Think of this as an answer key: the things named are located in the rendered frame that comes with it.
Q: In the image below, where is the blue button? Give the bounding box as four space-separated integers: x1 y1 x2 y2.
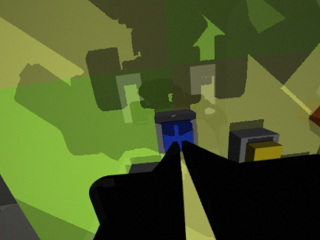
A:
154 109 197 154

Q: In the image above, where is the orange block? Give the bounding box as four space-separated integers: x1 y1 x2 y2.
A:
309 105 320 127

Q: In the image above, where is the green button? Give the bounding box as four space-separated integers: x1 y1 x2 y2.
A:
128 162 160 174

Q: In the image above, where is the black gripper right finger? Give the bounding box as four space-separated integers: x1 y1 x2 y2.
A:
181 141 320 240

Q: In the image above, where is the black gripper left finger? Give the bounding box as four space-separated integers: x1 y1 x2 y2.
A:
89 141 186 240

